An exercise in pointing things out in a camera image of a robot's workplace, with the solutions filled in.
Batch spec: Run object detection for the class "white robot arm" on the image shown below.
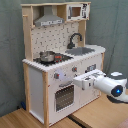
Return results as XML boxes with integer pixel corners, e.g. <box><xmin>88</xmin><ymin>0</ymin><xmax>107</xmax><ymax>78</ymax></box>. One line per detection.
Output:
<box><xmin>73</xmin><ymin>69</ymin><xmax>128</xmax><ymax>104</ymax></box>

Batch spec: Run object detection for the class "right red stove knob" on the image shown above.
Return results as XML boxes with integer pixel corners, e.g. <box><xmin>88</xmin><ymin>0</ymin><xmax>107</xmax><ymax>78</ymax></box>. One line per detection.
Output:
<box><xmin>71</xmin><ymin>66</ymin><xmax>79</xmax><ymax>73</ymax></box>

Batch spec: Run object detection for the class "wooden toy kitchen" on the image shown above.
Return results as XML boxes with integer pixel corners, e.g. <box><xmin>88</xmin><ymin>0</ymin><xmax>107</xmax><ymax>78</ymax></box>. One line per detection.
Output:
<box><xmin>22</xmin><ymin>2</ymin><xmax>105</xmax><ymax>128</ymax></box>

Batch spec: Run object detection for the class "silver toy pot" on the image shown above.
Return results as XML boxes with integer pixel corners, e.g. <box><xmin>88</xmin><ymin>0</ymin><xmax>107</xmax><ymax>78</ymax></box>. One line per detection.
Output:
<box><xmin>40</xmin><ymin>51</ymin><xmax>55</xmax><ymax>62</ymax></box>

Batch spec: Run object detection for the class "green backdrop curtain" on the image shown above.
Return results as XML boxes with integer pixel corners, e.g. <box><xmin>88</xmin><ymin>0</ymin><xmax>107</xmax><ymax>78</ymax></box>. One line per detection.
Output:
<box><xmin>0</xmin><ymin>0</ymin><xmax>128</xmax><ymax>117</ymax></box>

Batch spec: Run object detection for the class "black toy stovetop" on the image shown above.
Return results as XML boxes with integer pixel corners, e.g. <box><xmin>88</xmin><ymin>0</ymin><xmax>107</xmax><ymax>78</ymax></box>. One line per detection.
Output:
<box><xmin>34</xmin><ymin>52</ymin><xmax>71</xmax><ymax>66</ymax></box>

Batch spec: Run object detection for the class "red stove knob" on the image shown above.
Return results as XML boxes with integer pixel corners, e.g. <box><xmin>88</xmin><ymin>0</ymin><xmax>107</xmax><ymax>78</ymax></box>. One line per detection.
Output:
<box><xmin>54</xmin><ymin>73</ymin><xmax>60</xmax><ymax>79</ymax></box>
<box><xmin>71</xmin><ymin>66</ymin><xmax>79</xmax><ymax>73</ymax></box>

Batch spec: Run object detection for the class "left red stove knob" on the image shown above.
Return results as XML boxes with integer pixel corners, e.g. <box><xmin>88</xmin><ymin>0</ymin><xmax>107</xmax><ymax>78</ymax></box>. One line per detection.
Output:
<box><xmin>54</xmin><ymin>73</ymin><xmax>60</xmax><ymax>79</ymax></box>

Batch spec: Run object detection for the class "grey toy sink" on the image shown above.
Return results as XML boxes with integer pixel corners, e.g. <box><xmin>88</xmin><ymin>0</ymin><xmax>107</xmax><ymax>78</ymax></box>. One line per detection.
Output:
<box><xmin>66</xmin><ymin>47</ymin><xmax>94</xmax><ymax>56</ymax></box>

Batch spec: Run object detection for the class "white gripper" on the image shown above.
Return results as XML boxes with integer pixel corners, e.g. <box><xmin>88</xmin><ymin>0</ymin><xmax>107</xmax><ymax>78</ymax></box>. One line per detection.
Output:
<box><xmin>73</xmin><ymin>69</ymin><xmax>104</xmax><ymax>90</ymax></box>

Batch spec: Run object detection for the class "toy fridge door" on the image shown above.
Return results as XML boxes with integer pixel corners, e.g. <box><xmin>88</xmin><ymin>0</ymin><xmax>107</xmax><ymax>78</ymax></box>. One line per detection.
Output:
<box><xmin>79</xmin><ymin>55</ymin><xmax>102</xmax><ymax>107</ymax></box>

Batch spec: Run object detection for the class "white toy microwave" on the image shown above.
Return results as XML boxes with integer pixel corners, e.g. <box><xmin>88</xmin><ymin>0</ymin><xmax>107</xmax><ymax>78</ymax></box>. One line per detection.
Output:
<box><xmin>67</xmin><ymin>4</ymin><xmax>89</xmax><ymax>21</ymax></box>

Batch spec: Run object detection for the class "toy oven door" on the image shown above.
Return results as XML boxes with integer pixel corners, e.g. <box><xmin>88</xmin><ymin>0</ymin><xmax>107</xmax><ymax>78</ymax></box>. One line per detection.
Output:
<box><xmin>48</xmin><ymin>77</ymin><xmax>79</xmax><ymax>124</ymax></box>

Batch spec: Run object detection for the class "black toy faucet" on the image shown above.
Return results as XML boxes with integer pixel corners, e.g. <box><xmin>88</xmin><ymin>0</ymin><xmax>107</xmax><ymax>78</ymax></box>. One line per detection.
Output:
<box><xmin>67</xmin><ymin>33</ymin><xmax>83</xmax><ymax>49</ymax></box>

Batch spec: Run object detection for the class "grey range hood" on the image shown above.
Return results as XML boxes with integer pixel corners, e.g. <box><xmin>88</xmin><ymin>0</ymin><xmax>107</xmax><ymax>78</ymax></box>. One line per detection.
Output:
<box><xmin>35</xmin><ymin>5</ymin><xmax>64</xmax><ymax>27</ymax></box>

